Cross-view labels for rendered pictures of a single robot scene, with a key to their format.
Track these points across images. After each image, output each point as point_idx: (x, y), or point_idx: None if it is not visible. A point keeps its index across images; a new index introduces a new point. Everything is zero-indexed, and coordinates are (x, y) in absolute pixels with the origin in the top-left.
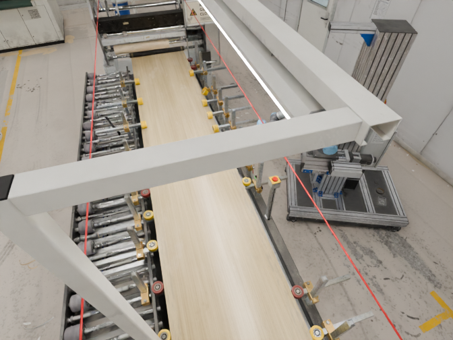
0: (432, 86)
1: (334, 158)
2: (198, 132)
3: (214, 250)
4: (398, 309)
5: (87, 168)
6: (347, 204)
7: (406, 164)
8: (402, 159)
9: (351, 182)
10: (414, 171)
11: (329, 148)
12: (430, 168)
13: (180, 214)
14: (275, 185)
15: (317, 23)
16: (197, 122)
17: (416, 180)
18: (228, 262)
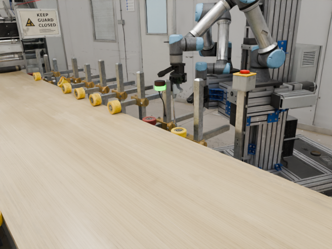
0: None
1: (278, 82)
2: (68, 109)
3: (199, 228)
4: None
5: None
6: (296, 173)
7: (308, 137)
8: (302, 134)
9: (287, 144)
10: (321, 140)
11: (276, 53)
12: (331, 135)
13: (76, 195)
14: (250, 80)
15: (161, 49)
16: (62, 103)
17: (329, 145)
18: (250, 237)
